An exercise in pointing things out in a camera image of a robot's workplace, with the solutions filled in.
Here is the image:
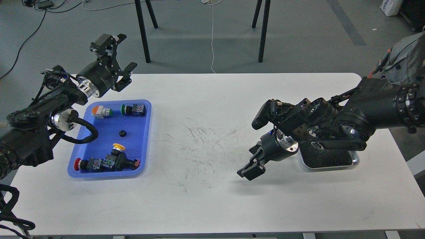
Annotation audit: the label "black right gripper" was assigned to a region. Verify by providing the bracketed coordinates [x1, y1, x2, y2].
[237, 129, 299, 181]

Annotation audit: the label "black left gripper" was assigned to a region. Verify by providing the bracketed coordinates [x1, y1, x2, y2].
[76, 34, 137, 98]

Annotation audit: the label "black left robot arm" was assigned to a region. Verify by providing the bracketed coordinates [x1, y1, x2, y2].
[0, 34, 137, 179]

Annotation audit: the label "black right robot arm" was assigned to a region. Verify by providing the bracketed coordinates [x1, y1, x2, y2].
[237, 74, 424, 180]

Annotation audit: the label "silver metal tray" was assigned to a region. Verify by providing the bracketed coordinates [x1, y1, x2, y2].
[299, 144, 360, 170]

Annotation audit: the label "blue plastic tray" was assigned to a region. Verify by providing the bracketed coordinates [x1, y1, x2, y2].
[68, 99, 151, 178]

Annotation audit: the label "orange white push button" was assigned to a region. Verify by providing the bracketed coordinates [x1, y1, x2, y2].
[91, 105, 113, 119]

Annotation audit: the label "black left stand legs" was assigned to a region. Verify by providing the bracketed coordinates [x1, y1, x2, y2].
[134, 0, 158, 63]

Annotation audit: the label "black stand legs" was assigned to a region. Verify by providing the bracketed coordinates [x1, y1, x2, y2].
[134, 0, 158, 63]
[251, 0, 271, 63]

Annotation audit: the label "black right stand legs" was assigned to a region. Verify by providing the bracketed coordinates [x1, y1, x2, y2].
[251, 0, 271, 63]

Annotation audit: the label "grey backpack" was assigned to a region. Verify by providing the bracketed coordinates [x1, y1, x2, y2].
[368, 32, 425, 86]

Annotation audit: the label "green push button switch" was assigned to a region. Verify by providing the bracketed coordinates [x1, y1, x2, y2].
[120, 104, 147, 117]

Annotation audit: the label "black floor cable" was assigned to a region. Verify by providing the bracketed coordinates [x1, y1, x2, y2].
[0, 0, 85, 80]

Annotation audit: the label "yellow push button switch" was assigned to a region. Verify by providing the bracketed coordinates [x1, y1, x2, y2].
[101, 143, 140, 171]

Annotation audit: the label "red push button switch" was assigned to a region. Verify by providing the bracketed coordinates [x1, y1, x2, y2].
[73, 157, 103, 172]

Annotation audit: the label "white hanging cord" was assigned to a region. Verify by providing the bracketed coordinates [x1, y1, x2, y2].
[201, 0, 222, 74]

